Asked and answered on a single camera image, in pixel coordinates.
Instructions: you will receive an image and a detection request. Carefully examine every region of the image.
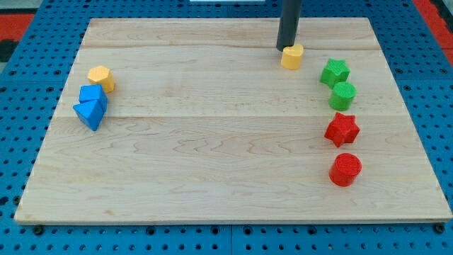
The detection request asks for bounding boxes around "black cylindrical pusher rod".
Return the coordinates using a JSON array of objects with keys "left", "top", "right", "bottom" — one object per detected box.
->
[{"left": 276, "top": 0, "right": 303, "bottom": 52}]

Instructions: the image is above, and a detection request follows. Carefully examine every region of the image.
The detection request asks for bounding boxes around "yellow heart block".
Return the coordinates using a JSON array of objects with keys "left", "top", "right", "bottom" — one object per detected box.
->
[{"left": 280, "top": 44, "right": 304, "bottom": 70}]

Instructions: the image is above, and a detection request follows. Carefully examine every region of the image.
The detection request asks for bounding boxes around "green star block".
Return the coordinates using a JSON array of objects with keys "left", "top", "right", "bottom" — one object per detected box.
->
[{"left": 319, "top": 58, "right": 350, "bottom": 89}]

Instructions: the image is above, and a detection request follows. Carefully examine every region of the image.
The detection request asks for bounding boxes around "red star block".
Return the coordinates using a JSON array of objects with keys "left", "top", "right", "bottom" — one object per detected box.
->
[{"left": 324, "top": 112, "right": 360, "bottom": 147}]

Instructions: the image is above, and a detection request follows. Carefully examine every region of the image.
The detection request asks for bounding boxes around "green cylinder block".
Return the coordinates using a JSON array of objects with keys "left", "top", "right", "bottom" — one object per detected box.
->
[{"left": 328, "top": 81, "right": 357, "bottom": 111}]

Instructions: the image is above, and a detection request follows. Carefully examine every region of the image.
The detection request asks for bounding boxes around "light wooden board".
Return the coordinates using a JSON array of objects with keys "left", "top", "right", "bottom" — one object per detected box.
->
[{"left": 14, "top": 18, "right": 452, "bottom": 225}]

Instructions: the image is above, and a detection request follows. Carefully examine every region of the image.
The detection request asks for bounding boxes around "red cylinder block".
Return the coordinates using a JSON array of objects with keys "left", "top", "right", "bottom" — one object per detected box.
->
[{"left": 329, "top": 153, "right": 362, "bottom": 187}]

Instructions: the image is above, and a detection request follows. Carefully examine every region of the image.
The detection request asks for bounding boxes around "yellow hexagon block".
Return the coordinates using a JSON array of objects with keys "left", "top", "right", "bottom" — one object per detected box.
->
[{"left": 87, "top": 66, "right": 115, "bottom": 94}]

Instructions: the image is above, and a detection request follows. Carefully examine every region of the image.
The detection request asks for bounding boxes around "blue cube block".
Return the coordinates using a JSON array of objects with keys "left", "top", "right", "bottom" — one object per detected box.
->
[{"left": 79, "top": 84, "right": 108, "bottom": 112}]

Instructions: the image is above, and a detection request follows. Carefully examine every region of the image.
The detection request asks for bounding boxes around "blue triangle block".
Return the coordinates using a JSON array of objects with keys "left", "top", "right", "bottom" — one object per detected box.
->
[{"left": 73, "top": 100, "right": 105, "bottom": 131}]

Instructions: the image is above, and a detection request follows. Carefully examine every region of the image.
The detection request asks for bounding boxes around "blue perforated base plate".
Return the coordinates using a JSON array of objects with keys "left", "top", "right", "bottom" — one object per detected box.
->
[{"left": 1, "top": 0, "right": 452, "bottom": 254}]

